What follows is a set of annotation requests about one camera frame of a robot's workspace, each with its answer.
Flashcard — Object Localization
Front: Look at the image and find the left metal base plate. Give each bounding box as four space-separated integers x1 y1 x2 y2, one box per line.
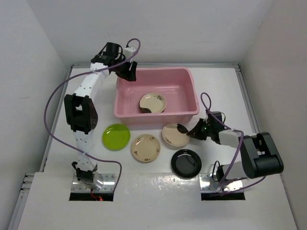
71 173 115 194

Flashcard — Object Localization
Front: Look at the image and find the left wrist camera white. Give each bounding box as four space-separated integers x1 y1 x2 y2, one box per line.
123 47 137 59

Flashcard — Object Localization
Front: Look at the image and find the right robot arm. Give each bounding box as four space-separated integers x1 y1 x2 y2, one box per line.
187 111 284 190

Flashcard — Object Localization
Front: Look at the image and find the black plate front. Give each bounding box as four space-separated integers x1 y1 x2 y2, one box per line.
171 149 202 179

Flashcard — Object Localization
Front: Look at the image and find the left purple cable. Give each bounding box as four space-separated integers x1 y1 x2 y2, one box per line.
43 38 122 192

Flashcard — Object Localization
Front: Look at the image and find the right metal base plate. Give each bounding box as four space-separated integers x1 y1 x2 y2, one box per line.
199 173 243 194

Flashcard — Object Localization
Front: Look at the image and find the cream plate black brushstroke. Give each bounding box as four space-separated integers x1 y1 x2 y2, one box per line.
162 123 190 147

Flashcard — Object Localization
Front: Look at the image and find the lime green plate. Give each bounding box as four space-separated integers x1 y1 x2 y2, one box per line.
102 124 130 151

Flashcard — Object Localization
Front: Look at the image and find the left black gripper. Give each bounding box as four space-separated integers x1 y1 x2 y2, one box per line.
111 55 136 81

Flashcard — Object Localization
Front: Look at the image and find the blue patterned plate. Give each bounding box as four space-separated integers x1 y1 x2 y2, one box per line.
139 105 166 114

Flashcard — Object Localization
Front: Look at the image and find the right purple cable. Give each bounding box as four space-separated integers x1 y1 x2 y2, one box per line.
200 92 267 195

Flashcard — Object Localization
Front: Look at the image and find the purple cable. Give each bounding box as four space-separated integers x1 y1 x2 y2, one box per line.
200 92 267 195
43 38 122 192

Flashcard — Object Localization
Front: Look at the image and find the pink plastic bin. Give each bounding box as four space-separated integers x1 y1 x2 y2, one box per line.
114 67 200 125

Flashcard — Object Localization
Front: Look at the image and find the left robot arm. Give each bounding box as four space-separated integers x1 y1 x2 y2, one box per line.
64 42 138 189

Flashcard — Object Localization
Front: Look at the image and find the cream floral plate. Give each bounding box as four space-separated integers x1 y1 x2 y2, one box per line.
131 134 161 163

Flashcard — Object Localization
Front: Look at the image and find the metal base plate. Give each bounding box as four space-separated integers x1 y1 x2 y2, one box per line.
199 173 243 194
71 173 115 194

